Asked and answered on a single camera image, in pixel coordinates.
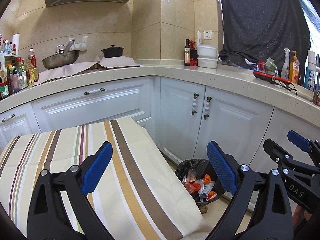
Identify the orange plastic bag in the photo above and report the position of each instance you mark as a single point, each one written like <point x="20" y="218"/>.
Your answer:
<point x="207" y="179"/>

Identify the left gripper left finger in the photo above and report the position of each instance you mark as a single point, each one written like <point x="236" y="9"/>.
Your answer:
<point x="47" y="216"/>

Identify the striped tablecloth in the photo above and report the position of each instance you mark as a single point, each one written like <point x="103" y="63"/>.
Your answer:
<point x="137" y="197"/>

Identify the silver foil wrapper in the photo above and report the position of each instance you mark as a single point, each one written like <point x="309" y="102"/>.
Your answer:
<point x="205" y="189"/>

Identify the drawer handle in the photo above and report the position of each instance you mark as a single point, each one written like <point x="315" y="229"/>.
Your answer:
<point x="94" y="91"/>

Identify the beige stove cover cloth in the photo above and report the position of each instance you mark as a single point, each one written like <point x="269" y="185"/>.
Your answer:
<point x="76" y="68"/>

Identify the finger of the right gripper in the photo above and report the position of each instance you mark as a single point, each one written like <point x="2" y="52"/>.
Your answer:
<point x="299" y="141"/>
<point x="277" y="152"/>

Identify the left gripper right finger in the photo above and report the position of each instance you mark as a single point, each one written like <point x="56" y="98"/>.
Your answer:
<point x="271" y="217"/>

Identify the steel wok pan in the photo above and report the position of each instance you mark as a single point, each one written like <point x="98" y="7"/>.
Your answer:
<point x="63" y="56"/>

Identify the dark oil bottle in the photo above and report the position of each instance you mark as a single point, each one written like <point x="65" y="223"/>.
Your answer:
<point x="187" y="53"/>

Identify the white wall socket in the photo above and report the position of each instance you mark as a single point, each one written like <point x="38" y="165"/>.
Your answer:
<point x="207" y="34"/>

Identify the corner cabinet door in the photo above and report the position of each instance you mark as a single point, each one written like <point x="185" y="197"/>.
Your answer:
<point x="236" y="123"/>
<point x="178" y="128"/>

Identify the left small cabinet door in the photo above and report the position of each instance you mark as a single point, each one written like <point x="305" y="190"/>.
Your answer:
<point x="23" y="123"/>

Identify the paper towel roll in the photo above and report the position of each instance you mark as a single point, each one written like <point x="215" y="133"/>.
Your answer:
<point x="16" y="42"/>

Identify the white drawer front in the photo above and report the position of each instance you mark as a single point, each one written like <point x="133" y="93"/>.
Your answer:
<point x="128" y="98"/>

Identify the corner cabinet right door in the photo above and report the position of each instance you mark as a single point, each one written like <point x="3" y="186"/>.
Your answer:
<point x="236" y="123"/>

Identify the white stacked bowls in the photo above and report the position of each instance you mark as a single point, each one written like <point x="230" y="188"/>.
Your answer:
<point x="207" y="56"/>

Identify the left door beaded handle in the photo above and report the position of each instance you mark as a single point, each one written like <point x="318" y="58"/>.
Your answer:
<point x="194" y="104"/>

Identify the door beaded handle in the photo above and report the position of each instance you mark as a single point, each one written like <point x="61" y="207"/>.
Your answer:
<point x="194" y="104"/>
<point x="207" y="107"/>

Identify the right door beaded handle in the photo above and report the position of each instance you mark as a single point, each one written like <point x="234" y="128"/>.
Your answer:
<point x="207" y="107"/>

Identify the black lidded pot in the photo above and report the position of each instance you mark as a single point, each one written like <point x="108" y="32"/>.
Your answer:
<point x="113" y="51"/>

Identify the dark hanging cloth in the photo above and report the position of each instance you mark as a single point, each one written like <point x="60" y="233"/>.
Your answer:
<point x="255" y="30"/>

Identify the orange dish soap bottle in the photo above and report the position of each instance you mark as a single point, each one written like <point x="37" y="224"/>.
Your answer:
<point x="294" y="68"/>

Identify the clear orange-print wrapper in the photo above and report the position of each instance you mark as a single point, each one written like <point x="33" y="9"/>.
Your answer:
<point x="211" y="196"/>

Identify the white spice rack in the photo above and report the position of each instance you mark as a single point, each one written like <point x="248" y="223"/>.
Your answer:
<point x="13" y="75"/>

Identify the person's right hand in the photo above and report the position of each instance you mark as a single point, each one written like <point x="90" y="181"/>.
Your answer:
<point x="299" y="216"/>

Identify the white spray bottle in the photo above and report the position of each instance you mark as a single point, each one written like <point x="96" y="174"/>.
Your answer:
<point x="286" y="65"/>

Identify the yellow cooking oil bottle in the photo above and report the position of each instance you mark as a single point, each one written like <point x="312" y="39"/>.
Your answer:
<point x="31" y="68"/>

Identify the small cabinet handle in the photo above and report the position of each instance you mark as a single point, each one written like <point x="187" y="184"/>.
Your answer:
<point x="8" y="118"/>

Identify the black trash bin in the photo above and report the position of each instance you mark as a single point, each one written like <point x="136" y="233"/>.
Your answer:
<point x="191" y="173"/>

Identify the corner cabinet left door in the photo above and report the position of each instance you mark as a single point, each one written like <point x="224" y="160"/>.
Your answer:
<point x="178" y="128"/>

